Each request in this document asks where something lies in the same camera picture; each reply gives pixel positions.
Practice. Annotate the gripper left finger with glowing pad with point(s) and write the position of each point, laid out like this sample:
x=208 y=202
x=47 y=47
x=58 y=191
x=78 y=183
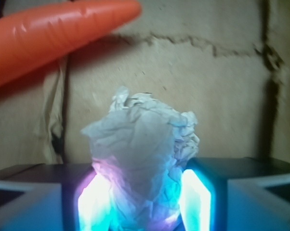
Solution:
x=59 y=197

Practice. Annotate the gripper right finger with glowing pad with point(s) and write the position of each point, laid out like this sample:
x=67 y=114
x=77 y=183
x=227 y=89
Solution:
x=235 y=194

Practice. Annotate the white paper ball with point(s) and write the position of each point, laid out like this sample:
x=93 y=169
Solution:
x=139 y=151

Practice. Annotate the brown paper bag tray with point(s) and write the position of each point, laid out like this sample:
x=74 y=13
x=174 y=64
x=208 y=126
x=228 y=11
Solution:
x=228 y=61

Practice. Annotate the orange plastic toy carrot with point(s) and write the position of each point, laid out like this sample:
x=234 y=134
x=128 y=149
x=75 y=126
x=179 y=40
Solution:
x=34 y=37

